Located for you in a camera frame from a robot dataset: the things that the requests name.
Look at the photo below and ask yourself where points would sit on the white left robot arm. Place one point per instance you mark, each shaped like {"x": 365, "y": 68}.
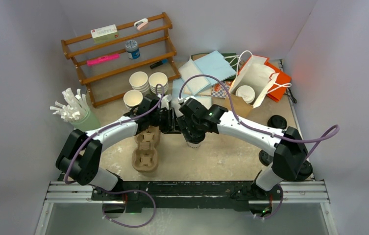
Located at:
{"x": 81, "y": 153}

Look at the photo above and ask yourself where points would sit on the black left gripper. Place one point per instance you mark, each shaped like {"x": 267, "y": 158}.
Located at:
{"x": 170, "y": 127}

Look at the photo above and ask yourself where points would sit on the white lid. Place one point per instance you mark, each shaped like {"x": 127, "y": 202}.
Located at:
{"x": 247, "y": 93}

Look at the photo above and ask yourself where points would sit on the white green box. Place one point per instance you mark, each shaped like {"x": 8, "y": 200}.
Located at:
{"x": 104, "y": 34}

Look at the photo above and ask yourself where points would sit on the pink highlighter marker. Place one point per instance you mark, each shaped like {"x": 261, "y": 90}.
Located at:
{"x": 102, "y": 59}

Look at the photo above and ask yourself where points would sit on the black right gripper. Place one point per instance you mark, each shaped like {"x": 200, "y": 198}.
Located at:
{"x": 184, "y": 124}

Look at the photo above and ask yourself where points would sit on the black blue marker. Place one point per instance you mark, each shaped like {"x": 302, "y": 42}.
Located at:
{"x": 159, "y": 63}

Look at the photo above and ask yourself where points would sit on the checkered blue white bag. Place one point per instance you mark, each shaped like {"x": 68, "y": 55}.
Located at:
{"x": 218, "y": 90}

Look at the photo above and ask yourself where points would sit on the light blue paper bag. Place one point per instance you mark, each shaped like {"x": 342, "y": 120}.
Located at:
{"x": 193, "y": 79}

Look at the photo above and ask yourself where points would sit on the white paper cup stack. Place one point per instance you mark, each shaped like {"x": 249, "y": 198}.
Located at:
{"x": 139, "y": 81}

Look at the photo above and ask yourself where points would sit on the white printed coffee cup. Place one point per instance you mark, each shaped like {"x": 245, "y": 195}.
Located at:
{"x": 194, "y": 145}

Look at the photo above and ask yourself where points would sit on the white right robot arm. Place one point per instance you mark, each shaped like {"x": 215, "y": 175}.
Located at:
{"x": 285, "y": 146}

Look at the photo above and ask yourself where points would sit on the pink white small device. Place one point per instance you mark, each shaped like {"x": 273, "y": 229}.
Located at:
{"x": 141, "y": 24}

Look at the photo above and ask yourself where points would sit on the blue white jar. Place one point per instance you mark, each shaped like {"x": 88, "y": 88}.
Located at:
{"x": 132, "y": 49}

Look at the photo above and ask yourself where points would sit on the orange paper bag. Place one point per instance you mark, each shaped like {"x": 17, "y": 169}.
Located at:
{"x": 272, "y": 74}

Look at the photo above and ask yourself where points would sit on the brown pulp cup carrier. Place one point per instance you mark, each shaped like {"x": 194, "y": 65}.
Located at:
{"x": 145, "y": 157}

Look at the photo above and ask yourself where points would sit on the green cup with straws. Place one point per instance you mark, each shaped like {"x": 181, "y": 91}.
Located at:
{"x": 76, "y": 111}

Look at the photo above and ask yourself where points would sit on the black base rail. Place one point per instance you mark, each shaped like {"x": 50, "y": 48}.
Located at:
{"x": 240, "y": 196}

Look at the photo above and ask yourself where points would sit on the kraft brown paper bag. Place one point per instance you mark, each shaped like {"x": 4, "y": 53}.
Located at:
{"x": 245, "y": 76}

